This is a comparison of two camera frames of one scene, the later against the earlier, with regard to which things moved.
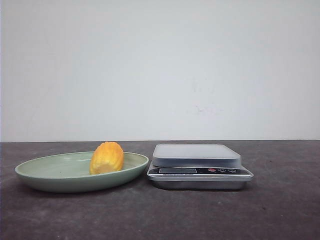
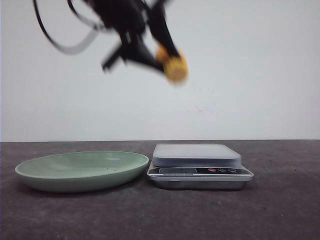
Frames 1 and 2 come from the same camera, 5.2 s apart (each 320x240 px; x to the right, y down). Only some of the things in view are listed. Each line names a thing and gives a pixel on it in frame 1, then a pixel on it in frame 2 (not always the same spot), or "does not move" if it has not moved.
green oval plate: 78,172 does not move
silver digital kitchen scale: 197,167 does not move
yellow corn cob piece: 106,157 to 175,68
